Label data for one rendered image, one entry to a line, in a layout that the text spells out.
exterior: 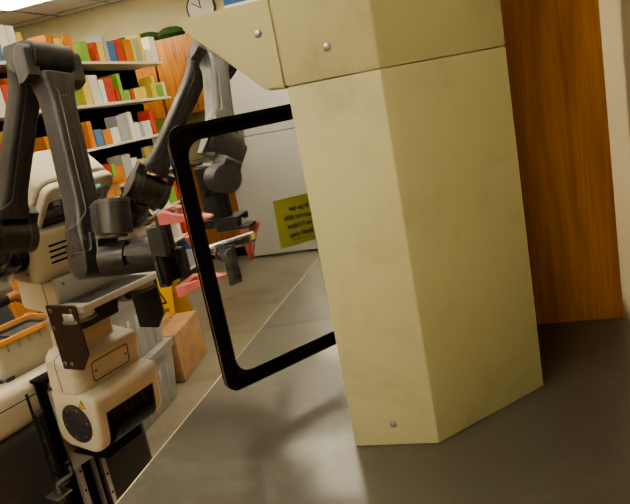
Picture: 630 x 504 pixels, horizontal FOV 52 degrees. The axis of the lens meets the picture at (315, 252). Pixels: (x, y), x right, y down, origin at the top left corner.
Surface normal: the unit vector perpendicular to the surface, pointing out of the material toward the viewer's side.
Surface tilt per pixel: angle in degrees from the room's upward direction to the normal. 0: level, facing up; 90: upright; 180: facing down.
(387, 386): 90
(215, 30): 90
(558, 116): 90
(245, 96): 90
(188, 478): 0
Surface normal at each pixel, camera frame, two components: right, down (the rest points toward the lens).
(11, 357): 0.86, 0.00
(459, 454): -0.18, -0.96
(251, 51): -0.23, 0.27
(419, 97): 0.51, 0.11
